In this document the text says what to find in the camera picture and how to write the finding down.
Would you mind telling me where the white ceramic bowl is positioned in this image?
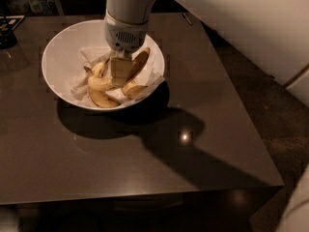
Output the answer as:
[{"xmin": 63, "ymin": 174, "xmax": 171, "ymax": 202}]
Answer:
[{"xmin": 42, "ymin": 19, "xmax": 165, "ymax": 112}]

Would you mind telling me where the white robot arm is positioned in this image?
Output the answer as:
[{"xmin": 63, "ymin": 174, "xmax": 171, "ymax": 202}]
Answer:
[{"xmin": 107, "ymin": 0, "xmax": 308, "ymax": 232}]

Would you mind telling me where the dark framed placemat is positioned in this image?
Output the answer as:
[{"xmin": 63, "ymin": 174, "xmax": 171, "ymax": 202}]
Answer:
[{"xmin": 0, "ymin": 15, "xmax": 24, "ymax": 32}]

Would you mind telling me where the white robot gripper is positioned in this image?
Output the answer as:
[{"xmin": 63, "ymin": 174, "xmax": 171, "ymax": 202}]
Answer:
[{"xmin": 104, "ymin": 11, "xmax": 149, "ymax": 87}]

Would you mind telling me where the black wire basket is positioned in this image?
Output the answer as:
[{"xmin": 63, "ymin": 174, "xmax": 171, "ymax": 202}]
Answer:
[{"xmin": 0, "ymin": 11, "xmax": 17, "ymax": 49}]

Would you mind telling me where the right yellow banana dark stem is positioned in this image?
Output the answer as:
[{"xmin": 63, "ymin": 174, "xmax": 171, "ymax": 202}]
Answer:
[{"xmin": 122, "ymin": 81, "xmax": 146, "ymax": 100}]

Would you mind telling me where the white paper liner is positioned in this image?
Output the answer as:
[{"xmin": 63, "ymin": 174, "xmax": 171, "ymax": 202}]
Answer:
[{"xmin": 70, "ymin": 47, "xmax": 164, "ymax": 108}]

